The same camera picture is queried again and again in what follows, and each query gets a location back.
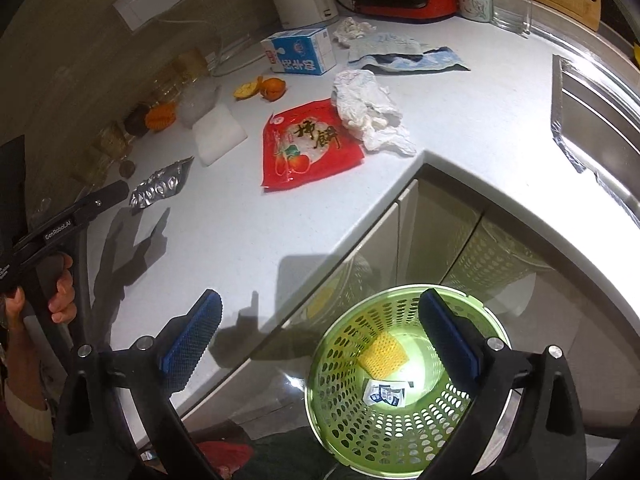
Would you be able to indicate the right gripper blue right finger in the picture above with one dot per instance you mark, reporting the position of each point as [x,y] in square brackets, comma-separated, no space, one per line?
[455,340]

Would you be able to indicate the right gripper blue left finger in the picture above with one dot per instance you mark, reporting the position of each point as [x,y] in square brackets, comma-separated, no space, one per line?
[185,338]

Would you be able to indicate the silver pill blister pack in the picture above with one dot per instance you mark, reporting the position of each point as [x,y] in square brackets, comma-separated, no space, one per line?
[164,183]

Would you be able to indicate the yellow foam net trash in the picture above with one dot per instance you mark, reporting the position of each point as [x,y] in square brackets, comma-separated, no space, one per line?
[384,357]

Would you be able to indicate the green perforated trash basket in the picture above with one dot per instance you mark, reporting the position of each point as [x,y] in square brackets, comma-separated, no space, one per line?
[377,440]

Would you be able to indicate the person's left hand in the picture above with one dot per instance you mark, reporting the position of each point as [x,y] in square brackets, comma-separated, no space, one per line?
[61,305]

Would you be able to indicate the amber glass cup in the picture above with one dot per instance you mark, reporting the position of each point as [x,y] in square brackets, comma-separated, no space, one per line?
[112,142]
[91,167]

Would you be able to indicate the brown nut shell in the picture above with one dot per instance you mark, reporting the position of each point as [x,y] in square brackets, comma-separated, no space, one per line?
[127,168]

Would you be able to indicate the small blue white wrapper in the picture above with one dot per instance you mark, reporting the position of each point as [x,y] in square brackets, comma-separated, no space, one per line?
[391,393]

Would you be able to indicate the dark brown small pot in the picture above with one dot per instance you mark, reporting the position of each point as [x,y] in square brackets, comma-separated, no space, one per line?
[134,123]

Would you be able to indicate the clear plastic bag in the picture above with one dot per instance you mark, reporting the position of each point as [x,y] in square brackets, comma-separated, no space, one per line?
[197,100]

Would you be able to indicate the tall amber ribbed glass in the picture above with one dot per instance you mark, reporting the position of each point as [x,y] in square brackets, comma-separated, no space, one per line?
[190,65]

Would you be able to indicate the orange peel inside up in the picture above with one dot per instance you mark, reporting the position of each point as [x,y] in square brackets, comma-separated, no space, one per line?
[246,91]

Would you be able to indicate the orange peel skin up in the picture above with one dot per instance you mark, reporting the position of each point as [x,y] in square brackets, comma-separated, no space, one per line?
[272,89]

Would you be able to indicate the red snack bag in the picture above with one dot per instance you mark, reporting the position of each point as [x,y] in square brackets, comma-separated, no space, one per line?
[306,144]

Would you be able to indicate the large crumpled white tissue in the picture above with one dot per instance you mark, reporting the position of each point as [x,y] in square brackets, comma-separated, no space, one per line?
[369,114]

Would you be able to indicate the stainless steel sink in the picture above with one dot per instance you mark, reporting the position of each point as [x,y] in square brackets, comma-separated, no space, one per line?
[595,123]

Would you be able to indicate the blue white milk carton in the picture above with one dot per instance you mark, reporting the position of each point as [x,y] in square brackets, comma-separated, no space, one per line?
[305,51]

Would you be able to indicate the blue white plastic wrapper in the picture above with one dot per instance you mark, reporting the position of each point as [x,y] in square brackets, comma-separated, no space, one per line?
[400,54]

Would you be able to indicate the small crumpled white tissue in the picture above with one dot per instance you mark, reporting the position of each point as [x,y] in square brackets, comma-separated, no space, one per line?
[350,30]

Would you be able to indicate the clear glass mug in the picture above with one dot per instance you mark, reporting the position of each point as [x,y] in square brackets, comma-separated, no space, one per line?
[512,15]

